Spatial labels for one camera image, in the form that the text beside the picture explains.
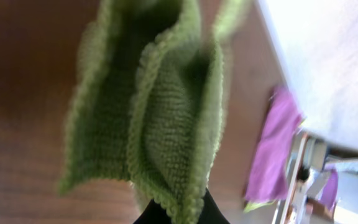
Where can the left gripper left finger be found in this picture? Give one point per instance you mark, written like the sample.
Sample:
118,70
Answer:
153,214

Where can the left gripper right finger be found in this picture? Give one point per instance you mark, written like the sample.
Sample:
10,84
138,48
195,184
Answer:
210,213

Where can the green microfiber cloth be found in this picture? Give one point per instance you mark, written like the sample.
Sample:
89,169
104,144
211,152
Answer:
150,104

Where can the lower green cloth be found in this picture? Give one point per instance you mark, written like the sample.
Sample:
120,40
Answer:
250,206

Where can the purple microfiber cloth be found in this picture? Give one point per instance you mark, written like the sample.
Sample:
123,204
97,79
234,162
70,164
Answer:
267,180

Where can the background shelf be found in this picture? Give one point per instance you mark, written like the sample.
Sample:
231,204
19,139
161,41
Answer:
311,172

